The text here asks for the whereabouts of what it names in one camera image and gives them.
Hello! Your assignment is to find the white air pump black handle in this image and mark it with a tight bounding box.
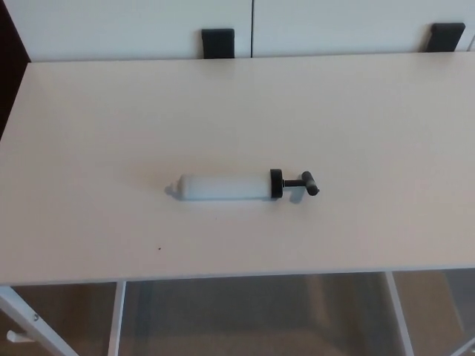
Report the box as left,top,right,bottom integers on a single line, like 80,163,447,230
165,168,321,203

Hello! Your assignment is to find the white desk leg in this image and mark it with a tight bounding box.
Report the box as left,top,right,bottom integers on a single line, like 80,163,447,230
108,280,128,356
384,271,413,356

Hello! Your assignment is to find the white cabinet door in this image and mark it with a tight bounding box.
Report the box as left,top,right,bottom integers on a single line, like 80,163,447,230
16,0,255,63
253,0,475,57

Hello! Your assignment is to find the white slanted bar with screw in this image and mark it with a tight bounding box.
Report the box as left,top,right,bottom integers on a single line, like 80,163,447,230
0,285,81,356

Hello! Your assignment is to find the black bracket right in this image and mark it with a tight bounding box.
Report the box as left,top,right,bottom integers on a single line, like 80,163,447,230
426,22,466,53

